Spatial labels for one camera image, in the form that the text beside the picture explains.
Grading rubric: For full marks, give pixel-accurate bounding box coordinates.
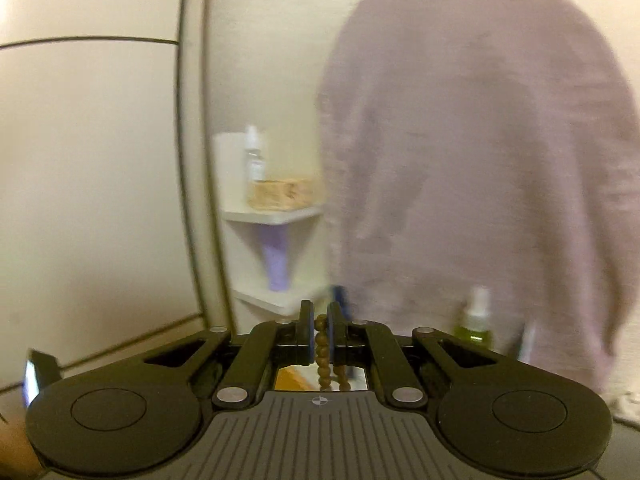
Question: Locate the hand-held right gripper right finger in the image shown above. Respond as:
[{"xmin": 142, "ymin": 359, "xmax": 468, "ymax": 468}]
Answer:
[{"xmin": 327, "ymin": 302, "xmax": 506, "ymax": 406}]

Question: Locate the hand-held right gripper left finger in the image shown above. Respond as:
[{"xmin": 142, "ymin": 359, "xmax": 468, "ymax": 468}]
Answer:
[{"xmin": 125, "ymin": 300, "xmax": 317, "ymax": 407}]

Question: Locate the brown wooden bead necklace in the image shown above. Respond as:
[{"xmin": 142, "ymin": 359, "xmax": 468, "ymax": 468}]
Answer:
[{"xmin": 314, "ymin": 313, "xmax": 352, "ymax": 394}]

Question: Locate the yellow plastic tray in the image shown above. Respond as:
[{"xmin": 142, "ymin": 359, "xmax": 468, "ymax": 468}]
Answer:
[{"xmin": 274, "ymin": 366, "xmax": 314, "ymax": 391}]

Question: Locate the lilac tube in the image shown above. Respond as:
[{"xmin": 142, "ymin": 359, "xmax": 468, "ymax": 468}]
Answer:
[{"xmin": 261, "ymin": 222, "xmax": 292, "ymax": 292}]

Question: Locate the white shelf unit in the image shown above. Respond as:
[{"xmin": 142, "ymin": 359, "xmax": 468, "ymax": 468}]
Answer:
[{"xmin": 212, "ymin": 132, "xmax": 343, "ymax": 322}]

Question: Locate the green spray bottle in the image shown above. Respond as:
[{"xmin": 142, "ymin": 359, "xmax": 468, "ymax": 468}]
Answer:
[{"xmin": 452, "ymin": 286, "xmax": 494, "ymax": 349}]

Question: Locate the white dropper bottle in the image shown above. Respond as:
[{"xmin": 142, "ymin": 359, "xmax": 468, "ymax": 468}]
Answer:
[{"xmin": 243, "ymin": 126, "xmax": 267, "ymax": 184}]

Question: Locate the pink hanging towel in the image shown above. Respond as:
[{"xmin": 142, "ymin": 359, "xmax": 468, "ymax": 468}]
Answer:
[{"xmin": 317, "ymin": 0, "xmax": 640, "ymax": 396}]

